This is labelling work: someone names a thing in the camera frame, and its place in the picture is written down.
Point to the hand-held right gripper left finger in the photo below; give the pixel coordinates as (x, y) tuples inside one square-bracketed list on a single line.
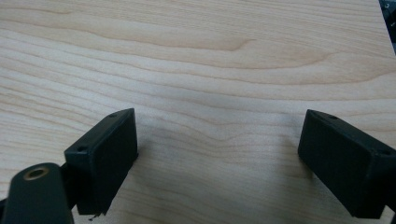
[(102, 161)]

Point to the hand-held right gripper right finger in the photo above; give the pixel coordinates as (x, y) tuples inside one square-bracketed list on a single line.
[(345, 161)]

